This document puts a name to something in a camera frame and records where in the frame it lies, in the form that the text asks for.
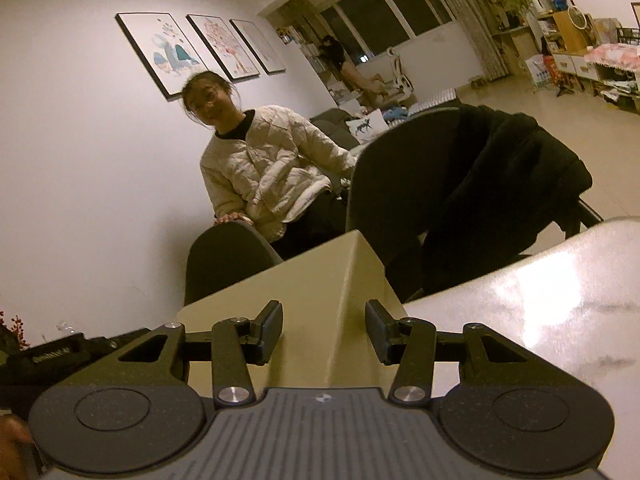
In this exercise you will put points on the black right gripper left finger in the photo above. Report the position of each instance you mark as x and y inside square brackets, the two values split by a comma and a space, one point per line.
[143, 405]

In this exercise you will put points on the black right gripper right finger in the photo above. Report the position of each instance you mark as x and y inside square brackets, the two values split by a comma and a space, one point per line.
[494, 402]

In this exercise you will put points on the cardboard box lid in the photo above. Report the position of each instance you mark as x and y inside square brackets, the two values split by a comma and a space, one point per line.
[324, 341]

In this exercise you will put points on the operator left hand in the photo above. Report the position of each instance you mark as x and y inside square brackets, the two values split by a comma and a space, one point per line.
[14, 434]

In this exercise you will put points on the dried flower bouquet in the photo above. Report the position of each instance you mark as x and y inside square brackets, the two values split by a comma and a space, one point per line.
[12, 334]

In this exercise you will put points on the dark chair near woman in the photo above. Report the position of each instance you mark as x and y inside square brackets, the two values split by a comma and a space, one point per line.
[224, 255]

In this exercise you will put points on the woman in white jacket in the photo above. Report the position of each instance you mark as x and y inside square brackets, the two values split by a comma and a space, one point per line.
[270, 168]

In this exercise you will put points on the person in background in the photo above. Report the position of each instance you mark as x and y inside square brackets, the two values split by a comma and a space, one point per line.
[334, 52]

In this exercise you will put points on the framed wall picture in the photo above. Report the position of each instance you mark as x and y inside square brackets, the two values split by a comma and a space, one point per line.
[259, 45]
[222, 44]
[163, 48]

